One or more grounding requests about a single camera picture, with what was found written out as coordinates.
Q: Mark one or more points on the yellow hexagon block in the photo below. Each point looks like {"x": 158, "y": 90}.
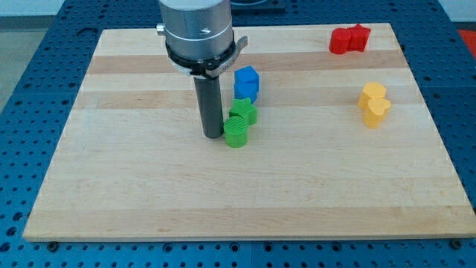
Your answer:
{"x": 370, "y": 91}

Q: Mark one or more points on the green star block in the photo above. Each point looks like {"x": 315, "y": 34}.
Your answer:
{"x": 245, "y": 109}

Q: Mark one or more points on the red star block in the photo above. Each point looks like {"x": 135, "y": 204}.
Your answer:
{"x": 359, "y": 36}

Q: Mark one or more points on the yellow heart block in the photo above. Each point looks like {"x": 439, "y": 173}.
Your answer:
{"x": 376, "y": 111}

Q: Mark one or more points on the blue rounded block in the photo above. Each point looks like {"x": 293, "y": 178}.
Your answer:
{"x": 246, "y": 90}

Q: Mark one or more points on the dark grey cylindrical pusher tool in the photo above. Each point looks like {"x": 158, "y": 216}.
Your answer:
{"x": 210, "y": 106}

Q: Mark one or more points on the red cylinder block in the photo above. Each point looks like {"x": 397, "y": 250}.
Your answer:
{"x": 340, "y": 41}

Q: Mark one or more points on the green cylinder block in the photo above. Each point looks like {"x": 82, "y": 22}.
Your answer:
{"x": 236, "y": 132}

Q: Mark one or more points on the wooden board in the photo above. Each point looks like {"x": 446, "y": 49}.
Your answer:
{"x": 133, "y": 164}

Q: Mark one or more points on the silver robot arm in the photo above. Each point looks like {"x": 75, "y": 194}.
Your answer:
{"x": 200, "y": 42}

